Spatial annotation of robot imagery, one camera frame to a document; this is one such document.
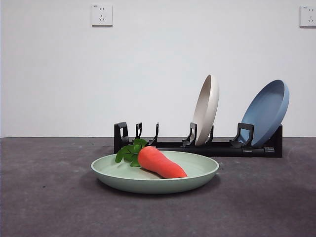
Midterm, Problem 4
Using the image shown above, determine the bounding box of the orange carrot with green leaves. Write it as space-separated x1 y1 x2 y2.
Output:
115 138 188 179

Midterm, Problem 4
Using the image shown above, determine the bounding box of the green plate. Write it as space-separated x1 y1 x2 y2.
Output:
90 150 220 195

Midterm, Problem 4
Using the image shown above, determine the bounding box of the beige plate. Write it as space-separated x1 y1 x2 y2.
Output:
192 74 220 146

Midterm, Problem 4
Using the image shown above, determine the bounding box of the black plate rack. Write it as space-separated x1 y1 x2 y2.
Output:
114 121 283 158

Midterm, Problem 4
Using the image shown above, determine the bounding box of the blue plate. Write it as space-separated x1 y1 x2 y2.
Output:
240 79 290 147

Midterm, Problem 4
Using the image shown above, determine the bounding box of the white wall socket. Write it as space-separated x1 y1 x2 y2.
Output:
91 4 114 27
299 5 316 28

